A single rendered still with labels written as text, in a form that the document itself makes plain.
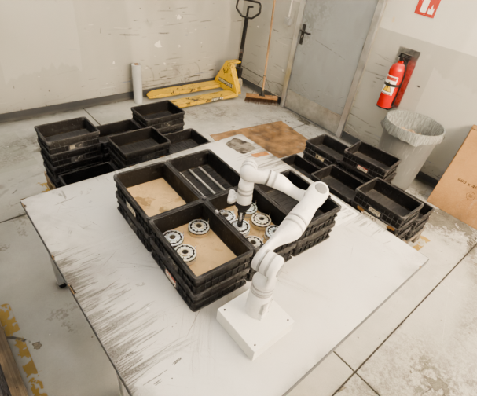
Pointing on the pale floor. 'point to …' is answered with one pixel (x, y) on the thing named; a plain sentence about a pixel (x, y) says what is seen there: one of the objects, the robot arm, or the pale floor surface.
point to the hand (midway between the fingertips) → (240, 222)
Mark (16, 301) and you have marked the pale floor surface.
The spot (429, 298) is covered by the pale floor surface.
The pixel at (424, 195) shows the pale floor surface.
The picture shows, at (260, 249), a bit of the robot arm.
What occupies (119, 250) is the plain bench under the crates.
